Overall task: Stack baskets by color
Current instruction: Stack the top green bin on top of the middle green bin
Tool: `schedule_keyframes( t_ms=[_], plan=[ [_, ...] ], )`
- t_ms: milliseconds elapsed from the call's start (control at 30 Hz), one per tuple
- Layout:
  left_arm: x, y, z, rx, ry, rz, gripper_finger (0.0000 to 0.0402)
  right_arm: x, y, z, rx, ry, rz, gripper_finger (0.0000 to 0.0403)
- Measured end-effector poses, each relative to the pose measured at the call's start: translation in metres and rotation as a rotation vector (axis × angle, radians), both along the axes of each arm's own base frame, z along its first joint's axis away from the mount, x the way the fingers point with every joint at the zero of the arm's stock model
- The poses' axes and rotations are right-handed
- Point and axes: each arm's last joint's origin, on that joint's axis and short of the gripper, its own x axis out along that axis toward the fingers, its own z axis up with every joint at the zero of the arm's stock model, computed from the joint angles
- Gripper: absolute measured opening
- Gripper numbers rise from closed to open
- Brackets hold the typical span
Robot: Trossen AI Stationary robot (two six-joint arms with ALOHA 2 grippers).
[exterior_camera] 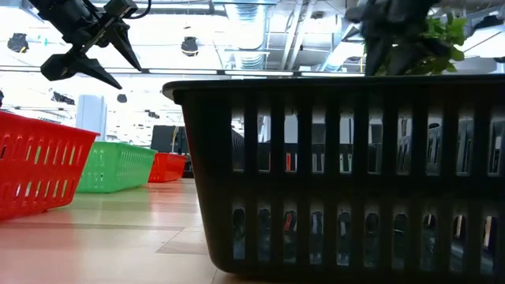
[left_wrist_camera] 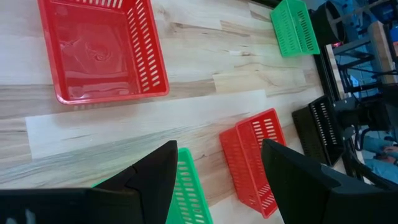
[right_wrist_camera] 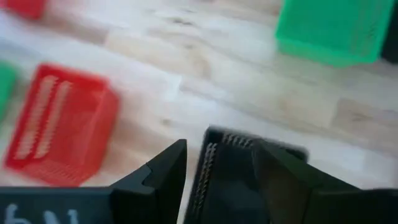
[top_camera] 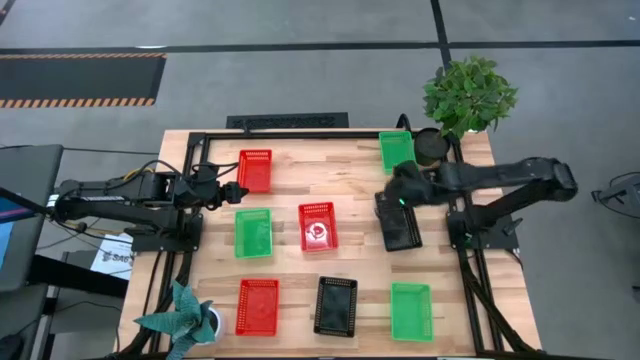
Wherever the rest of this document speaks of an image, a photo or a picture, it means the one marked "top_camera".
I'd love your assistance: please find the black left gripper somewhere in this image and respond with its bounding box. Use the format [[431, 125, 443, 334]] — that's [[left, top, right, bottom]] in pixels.
[[198, 174, 250, 210]]

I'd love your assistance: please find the red plastic basket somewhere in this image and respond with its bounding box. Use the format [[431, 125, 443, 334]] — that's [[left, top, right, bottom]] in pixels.
[[236, 148, 274, 195], [234, 277, 281, 338]]

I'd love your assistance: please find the green plastic basket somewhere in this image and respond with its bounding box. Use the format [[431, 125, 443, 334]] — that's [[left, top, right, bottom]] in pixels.
[[233, 207, 275, 260], [389, 281, 435, 344], [377, 130, 418, 176]]

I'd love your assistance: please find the black plastic basket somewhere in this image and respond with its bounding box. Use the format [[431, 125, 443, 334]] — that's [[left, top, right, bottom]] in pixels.
[[312, 275, 359, 339], [374, 191, 424, 253]]

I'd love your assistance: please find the black round plant pot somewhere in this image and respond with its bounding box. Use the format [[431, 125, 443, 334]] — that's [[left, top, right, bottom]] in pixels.
[[413, 126, 452, 168]]

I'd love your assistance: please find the red basket with white print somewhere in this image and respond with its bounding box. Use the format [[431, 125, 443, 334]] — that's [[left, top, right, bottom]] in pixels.
[[297, 201, 340, 254]]

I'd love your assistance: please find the black perforated floor strip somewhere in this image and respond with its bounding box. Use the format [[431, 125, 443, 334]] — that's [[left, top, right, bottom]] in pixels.
[[225, 111, 351, 131]]

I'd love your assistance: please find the green leafy tree plant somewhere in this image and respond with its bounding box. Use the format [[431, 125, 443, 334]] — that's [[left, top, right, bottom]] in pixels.
[[422, 55, 520, 141]]

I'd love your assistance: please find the white round plant pot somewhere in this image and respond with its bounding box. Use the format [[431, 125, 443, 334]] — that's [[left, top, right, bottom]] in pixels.
[[205, 305, 225, 345]]

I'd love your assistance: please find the teal spiky-leaf plant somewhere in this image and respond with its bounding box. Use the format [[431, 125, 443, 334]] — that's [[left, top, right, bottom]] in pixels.
[[131, 279, 217, 360]]

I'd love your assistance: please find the white printed paper sheet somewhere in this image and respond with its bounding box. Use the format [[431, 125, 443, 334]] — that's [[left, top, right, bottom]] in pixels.
[[89, 231, 136, 282]]

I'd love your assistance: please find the black side cart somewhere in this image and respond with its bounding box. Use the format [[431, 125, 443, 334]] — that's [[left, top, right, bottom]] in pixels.
[[0, 252, 130, 360]]

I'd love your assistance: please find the black hazard-striped floor mat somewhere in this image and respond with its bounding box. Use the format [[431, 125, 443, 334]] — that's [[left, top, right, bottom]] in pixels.
[[0, 51, 168, 110]]

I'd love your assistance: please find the grey monitor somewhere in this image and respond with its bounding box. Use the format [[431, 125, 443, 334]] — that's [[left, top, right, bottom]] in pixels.
[[0, 143, 66, 294]]

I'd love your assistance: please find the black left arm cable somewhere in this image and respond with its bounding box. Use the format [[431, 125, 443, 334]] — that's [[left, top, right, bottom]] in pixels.
[[191, 160, 241, 175]]

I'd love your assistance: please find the black metal table frame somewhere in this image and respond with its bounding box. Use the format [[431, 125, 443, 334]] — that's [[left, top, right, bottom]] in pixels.
[[119, 129, 544, 360]]

